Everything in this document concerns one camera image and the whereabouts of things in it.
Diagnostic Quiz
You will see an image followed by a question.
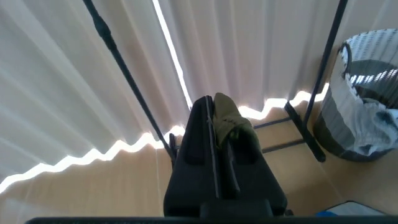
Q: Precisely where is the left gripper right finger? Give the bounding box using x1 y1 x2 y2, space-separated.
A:
217 133 288 217

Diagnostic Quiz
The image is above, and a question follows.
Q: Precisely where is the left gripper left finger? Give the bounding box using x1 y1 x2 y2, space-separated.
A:
164 95 221 218

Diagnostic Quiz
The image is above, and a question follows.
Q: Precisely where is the green printed shirt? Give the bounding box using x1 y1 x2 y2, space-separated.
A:
213 92 262 151

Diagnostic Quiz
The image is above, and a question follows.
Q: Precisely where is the black clothes rack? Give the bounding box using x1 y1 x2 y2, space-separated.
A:
82 0 349 169

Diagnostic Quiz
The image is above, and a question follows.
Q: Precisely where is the white laundry basket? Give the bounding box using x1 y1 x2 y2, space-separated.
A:
313 28 398 162

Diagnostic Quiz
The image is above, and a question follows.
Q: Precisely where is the beige curtain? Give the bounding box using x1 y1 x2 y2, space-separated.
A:
0 0 398 194

